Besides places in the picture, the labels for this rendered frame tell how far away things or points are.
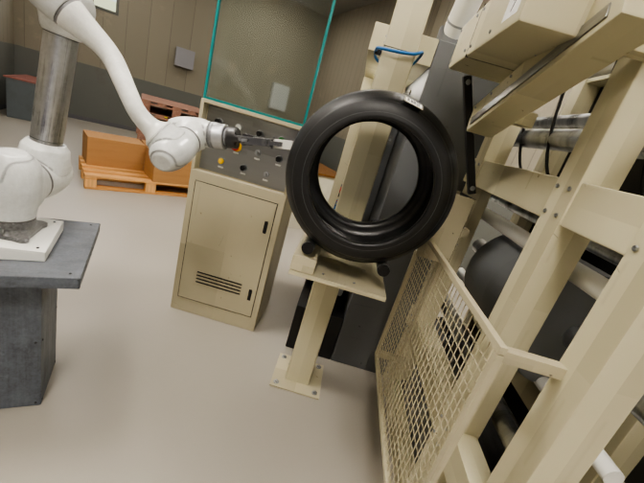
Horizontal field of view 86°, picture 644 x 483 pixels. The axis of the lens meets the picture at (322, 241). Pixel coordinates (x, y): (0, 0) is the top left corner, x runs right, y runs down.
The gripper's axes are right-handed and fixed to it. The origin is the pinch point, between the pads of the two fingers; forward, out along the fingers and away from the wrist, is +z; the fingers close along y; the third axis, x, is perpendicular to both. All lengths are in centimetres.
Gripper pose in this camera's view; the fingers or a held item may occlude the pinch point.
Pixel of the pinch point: (283, 144)
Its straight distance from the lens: 126.4
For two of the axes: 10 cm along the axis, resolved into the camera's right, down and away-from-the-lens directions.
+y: 1.0, -3.0, 9.5
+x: -1.2, 9.4, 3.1
